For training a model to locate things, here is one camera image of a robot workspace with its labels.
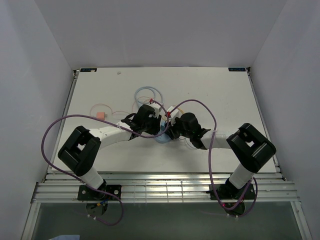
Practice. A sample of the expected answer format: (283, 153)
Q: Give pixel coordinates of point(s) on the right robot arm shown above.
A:
(252, 148)

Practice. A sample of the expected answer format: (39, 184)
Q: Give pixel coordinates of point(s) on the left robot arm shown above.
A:
(79, 151)

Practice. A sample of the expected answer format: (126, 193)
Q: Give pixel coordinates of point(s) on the blue corner label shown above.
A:
(237, 69)
(88, 70)

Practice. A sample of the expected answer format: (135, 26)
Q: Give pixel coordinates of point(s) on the left blue corner label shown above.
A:
(88, 70)

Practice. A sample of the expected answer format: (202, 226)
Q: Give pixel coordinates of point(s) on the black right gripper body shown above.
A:
(177, 130)

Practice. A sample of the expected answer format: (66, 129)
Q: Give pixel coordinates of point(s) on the right blue corner label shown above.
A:
(237, 69)

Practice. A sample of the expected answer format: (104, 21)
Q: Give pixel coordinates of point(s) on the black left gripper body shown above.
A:
(152, 127)

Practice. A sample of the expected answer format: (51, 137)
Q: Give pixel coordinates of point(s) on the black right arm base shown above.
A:
(233, 199)

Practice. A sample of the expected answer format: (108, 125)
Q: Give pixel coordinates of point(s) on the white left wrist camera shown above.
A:
(157, 107)

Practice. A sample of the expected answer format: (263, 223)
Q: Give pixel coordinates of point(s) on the round blue power socket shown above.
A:
(164, 138)

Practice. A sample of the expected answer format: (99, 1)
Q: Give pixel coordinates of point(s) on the blue cloth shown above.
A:
(67, 237)

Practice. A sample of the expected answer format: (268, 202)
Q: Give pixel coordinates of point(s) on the aluminium table edge rail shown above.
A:
(160, 188)

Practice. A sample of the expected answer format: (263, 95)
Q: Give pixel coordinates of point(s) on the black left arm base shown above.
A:
(97, 202)

